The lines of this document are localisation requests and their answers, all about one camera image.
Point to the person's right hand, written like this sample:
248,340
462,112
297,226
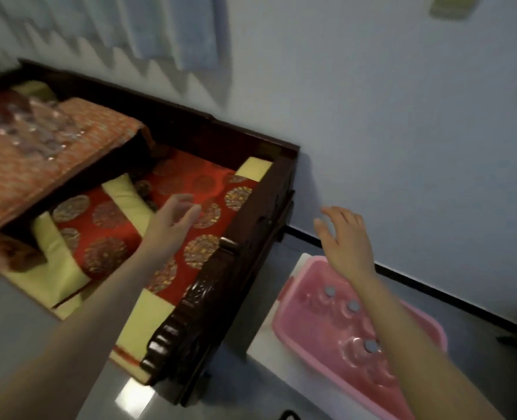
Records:
350,249

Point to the person's left hand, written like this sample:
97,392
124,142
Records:
166,236

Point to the dark wooden sofa bench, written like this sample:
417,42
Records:
241,249

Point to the pink plastic basin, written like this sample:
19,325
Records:
311,328

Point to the group of clear water bottles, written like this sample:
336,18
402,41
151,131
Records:
44,135

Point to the person's right forearm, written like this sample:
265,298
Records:
416,354

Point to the person's left forearm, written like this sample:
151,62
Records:
66,345

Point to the red yellow silk pillow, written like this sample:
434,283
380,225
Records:
96,231

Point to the white square stool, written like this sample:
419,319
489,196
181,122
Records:
276,367

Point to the orange patterned cloth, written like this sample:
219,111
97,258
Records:
22,179

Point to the white pleated curtain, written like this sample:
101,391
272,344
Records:
166,30

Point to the yellowish wall plate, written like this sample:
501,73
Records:
453,4

